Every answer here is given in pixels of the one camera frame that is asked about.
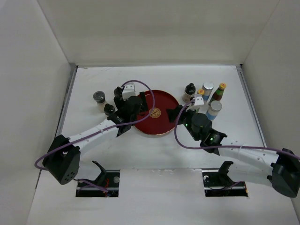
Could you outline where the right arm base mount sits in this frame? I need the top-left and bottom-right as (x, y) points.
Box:
(202, 161), (248, 197)

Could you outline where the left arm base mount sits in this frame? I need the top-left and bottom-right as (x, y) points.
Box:
(75, 160), (120, 198)

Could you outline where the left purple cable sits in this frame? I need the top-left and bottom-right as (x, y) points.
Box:
(34, 80), (157, 170)

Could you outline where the purple cable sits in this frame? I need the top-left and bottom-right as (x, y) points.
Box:
(34, 80), (157, 170)
(174, 98), (300, 161)

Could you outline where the brown spice jar black cap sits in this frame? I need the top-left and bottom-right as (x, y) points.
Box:
(182, 83), (196, 103)

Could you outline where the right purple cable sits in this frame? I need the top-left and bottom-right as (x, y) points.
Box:
(174, 98), (300, 161)

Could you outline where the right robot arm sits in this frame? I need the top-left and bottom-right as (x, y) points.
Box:
(166, 104), (300, 198)

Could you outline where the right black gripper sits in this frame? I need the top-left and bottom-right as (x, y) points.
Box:
(166, 105), (200, 141)

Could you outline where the red sauce bottle yellow cap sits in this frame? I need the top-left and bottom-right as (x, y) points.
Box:
(209, 82), (226, 105)

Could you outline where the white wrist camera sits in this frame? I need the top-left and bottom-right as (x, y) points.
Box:
(121, 82), (136, 101)
(187, 94), (204, 112)

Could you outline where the small jar black cap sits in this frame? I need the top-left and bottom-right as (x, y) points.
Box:
(104, 104), (115, 116)

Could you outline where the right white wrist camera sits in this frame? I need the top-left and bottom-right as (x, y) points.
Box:
(187, 94), (204, 112)

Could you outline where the red round tray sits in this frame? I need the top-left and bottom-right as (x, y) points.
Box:
(135, 90), (179, 135)

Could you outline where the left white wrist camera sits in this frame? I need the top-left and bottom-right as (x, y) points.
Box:
(121, 82), (136, 101)

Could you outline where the clear lid white powder jar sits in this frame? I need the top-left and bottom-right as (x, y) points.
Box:
(93, 91), (107, 113)

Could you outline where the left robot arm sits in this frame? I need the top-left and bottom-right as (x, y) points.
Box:
(42, 82), (149, 185)

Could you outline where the silver cap blue label jar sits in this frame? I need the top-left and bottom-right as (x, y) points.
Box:
(202, 82), (214, 102)

